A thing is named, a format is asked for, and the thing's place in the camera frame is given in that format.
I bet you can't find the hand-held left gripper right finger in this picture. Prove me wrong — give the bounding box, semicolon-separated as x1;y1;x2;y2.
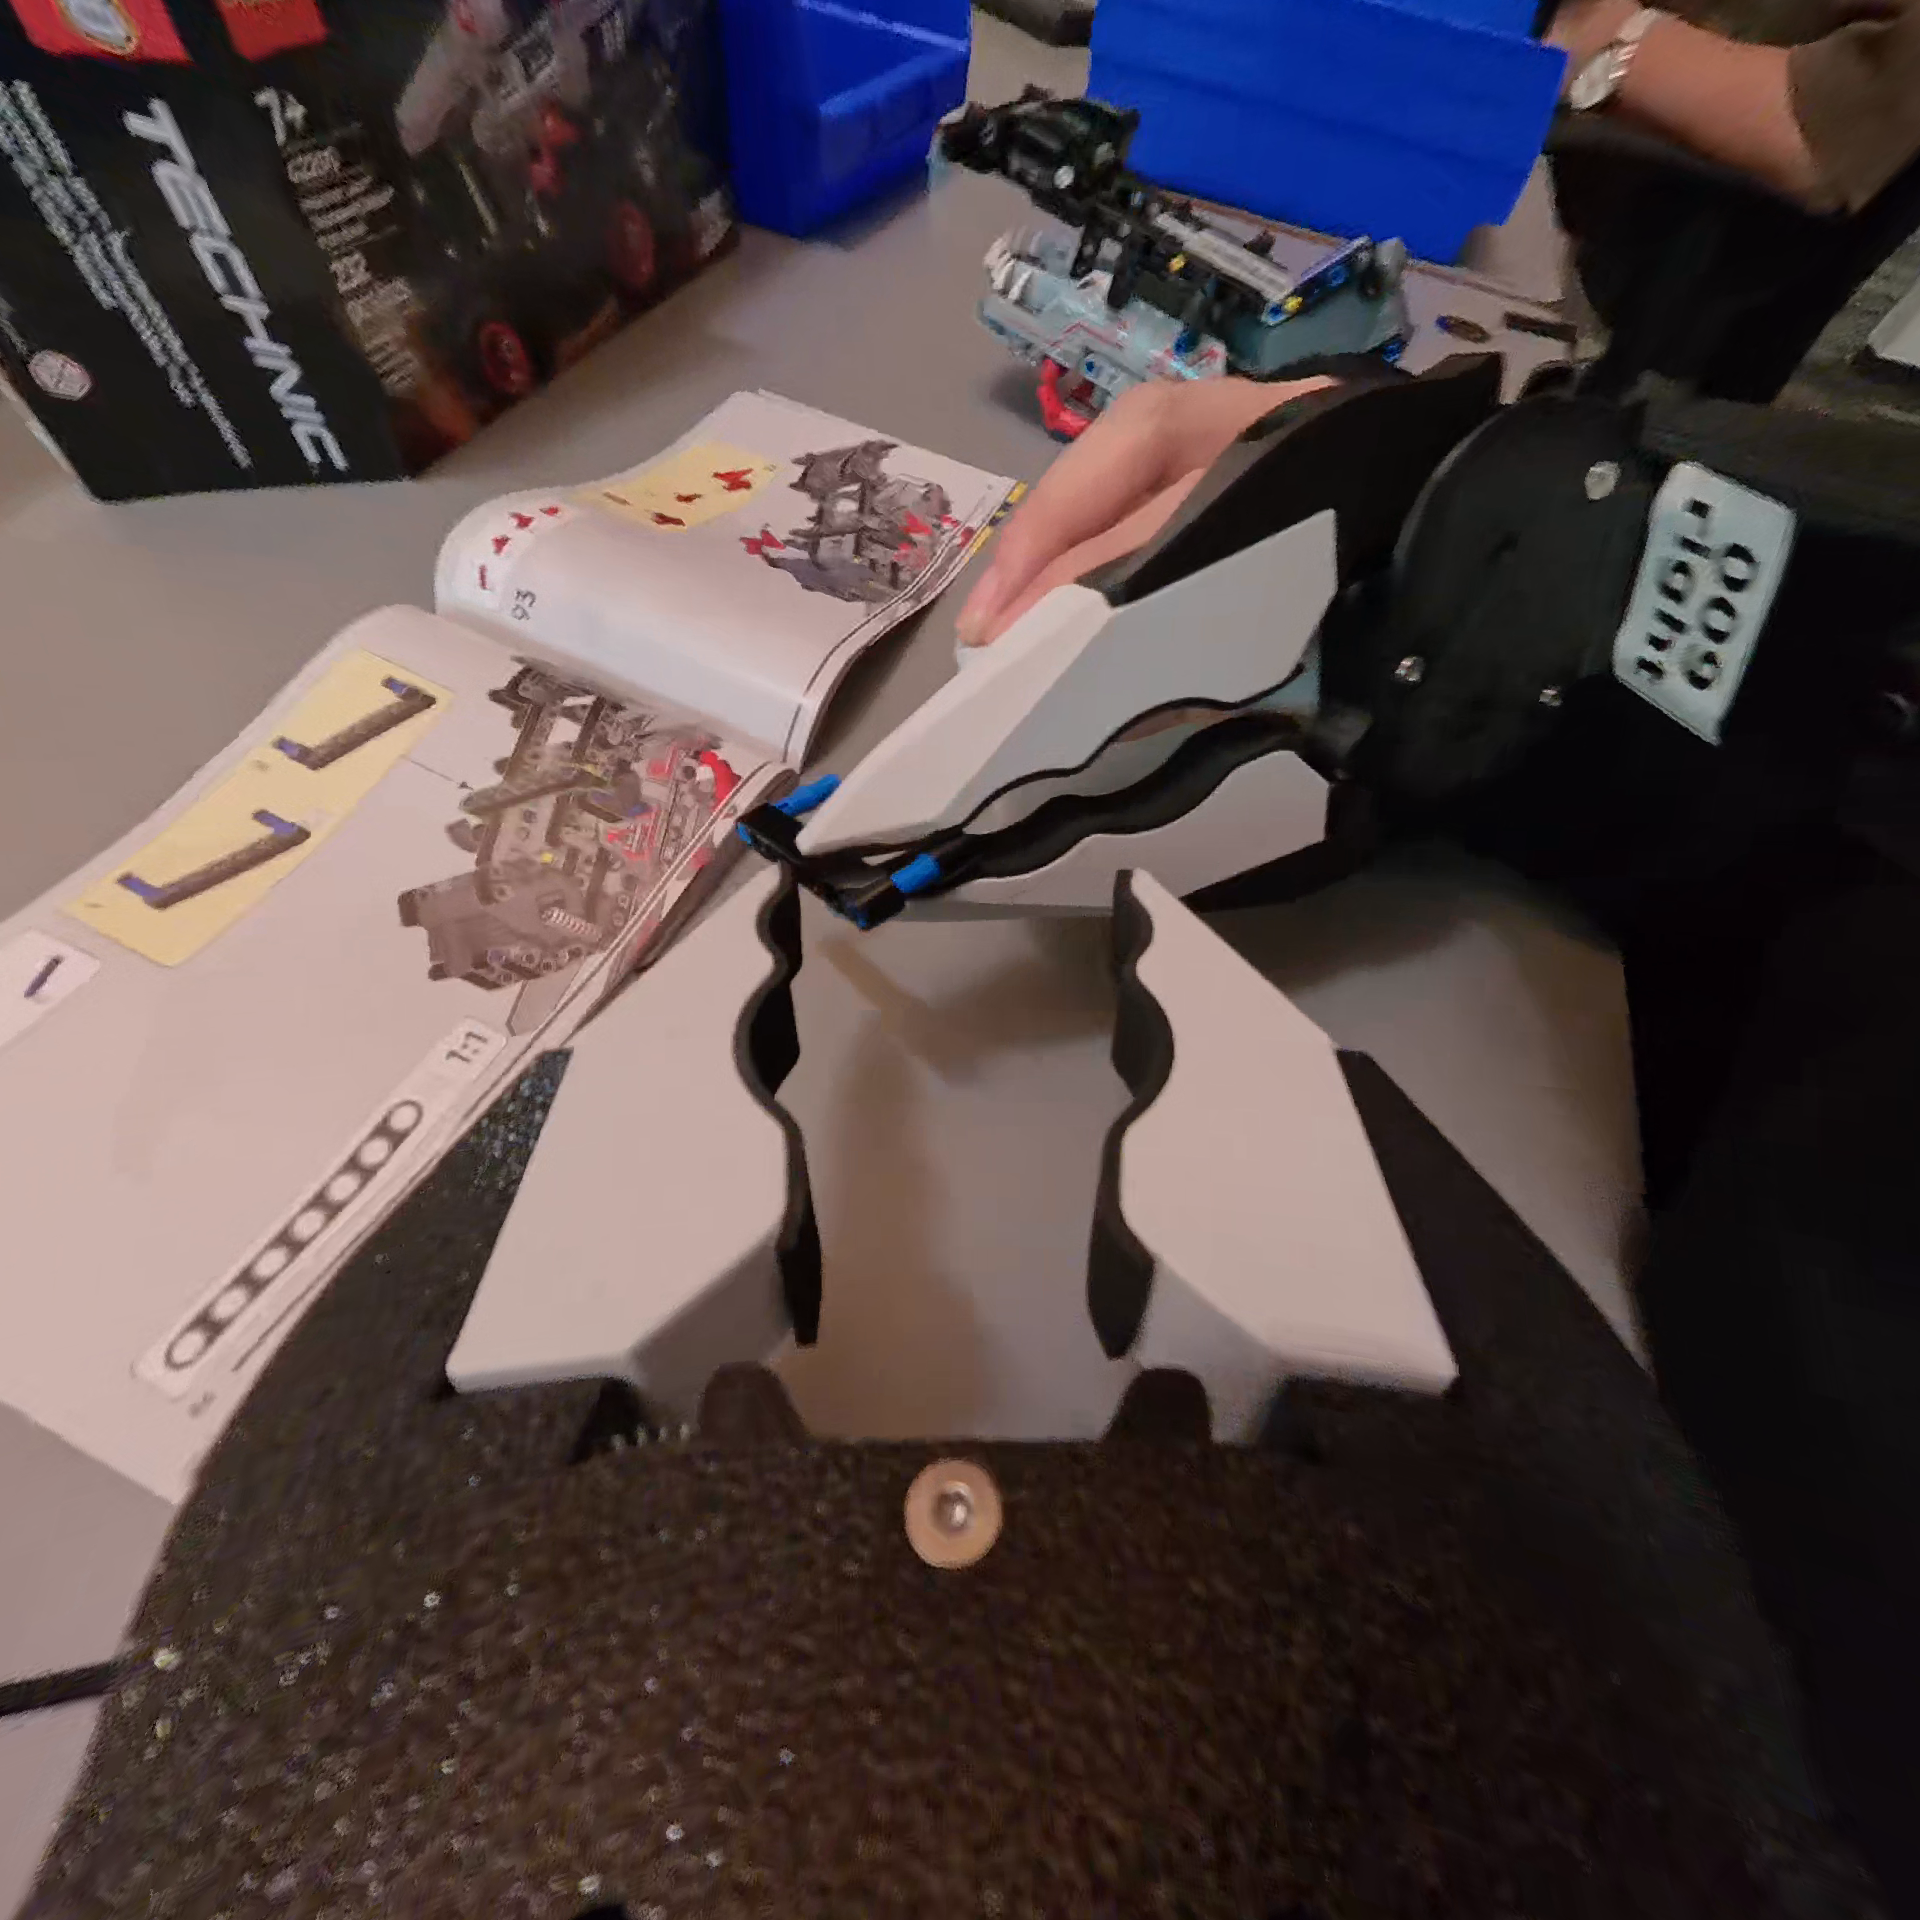
1082;867;1461;1447

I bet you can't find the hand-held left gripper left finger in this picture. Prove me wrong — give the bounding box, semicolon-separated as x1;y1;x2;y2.
448;871;826;1425

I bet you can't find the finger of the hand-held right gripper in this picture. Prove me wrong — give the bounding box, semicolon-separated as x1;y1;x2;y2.
842;714;1349;913
790;508;1338;865

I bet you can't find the black bracket with blue pins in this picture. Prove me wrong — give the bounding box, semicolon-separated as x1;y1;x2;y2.
735;772;946;936

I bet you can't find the another person's forearm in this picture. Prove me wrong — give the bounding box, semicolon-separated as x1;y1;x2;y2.
1545;0;1920;220

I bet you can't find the grey desk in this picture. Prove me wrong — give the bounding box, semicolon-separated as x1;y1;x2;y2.
0;12;1652;1706

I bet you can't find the person's right hand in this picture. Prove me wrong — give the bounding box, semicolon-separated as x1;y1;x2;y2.
957;375;1338;650

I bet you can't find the grey toy vehicle model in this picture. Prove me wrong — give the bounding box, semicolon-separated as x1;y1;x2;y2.
936;88;1414;443

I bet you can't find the open instruction booklet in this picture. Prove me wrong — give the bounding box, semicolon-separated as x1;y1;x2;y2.
0;391;1028;1503

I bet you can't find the blue plastic bin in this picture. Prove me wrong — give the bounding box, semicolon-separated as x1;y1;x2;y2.
1088;0;1567;270
717;0;974;241

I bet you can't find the black building set box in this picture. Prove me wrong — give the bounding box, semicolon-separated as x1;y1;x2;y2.
0;0;740;506

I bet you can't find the black cable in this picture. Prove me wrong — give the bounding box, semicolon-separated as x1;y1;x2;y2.
0;1660;129;1721

